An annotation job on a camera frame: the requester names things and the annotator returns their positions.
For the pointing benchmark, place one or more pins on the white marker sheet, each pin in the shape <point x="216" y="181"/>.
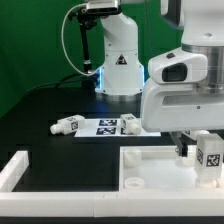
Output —
<point x="111" y="128"/>

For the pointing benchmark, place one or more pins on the white U-shaped fence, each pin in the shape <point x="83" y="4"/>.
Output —
<point x="144" y="203"/>

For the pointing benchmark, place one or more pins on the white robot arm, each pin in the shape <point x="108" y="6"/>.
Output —
<point x="202" y="23"/>

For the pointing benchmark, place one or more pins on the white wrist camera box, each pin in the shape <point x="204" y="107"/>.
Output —
<point x="177" y="67"/>

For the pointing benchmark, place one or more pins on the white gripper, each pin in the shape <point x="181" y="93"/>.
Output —
<point x="178" y="107"/>

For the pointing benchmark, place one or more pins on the black camera stand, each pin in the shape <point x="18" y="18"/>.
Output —
<point x="87" y="22"/>

